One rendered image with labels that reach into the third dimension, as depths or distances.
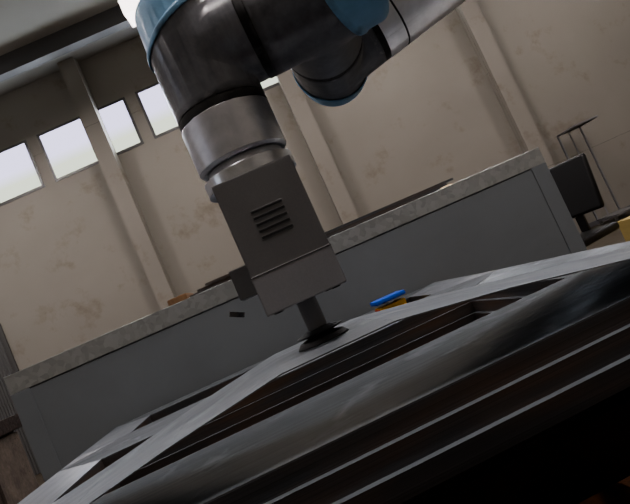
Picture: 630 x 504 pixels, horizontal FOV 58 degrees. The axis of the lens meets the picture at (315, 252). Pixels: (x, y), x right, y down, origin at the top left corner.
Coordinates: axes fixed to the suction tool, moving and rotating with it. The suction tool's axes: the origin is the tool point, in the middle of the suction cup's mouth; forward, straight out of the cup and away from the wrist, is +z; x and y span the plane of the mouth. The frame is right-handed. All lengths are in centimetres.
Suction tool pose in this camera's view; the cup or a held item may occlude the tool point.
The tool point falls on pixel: (330, 355)
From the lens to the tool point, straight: 45.3
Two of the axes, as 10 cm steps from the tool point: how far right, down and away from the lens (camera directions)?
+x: 9.1, -4.0, 0.8
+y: 0.5, -0.9, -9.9
